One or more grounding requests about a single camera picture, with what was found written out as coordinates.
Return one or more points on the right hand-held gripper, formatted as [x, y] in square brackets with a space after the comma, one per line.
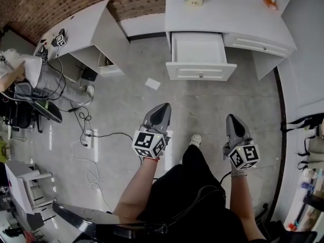
[244, 156]

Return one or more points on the white desk drawer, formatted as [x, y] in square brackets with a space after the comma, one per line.
[197, 49]

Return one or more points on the white power strip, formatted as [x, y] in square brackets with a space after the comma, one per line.
[88, 138]

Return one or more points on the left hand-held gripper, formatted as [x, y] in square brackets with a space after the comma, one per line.
[148, 142]

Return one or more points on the black box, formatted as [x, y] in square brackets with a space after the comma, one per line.
[88, 74]

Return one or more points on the person's white shoe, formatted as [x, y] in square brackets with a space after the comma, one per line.
[196, 139]

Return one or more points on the white paper sheet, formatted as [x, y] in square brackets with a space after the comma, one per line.
[152, 83]

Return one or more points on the person's black clothed legs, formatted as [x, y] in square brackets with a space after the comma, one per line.
[192, 199]

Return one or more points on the person's left forearm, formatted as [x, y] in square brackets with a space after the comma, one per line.
[138, 188]

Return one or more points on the black office chair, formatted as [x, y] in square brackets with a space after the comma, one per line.
[30, 105]

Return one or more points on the person's right forearm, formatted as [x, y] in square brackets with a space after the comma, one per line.
[243, 199]

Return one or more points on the cluttered white shelf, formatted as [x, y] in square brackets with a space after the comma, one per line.
[307, 201]

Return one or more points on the spare hand-held gripper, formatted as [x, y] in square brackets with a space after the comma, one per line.
[41, 52]
[60, 39]

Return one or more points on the grey wristband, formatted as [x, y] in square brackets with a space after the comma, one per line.
[239, 173]

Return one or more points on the closed white drawer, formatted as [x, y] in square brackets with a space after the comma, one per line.
[255, 44]

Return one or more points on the orange packet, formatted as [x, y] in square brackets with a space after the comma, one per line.
[270, 1]

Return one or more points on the plain white side desk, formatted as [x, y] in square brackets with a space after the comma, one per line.
[83, 24]

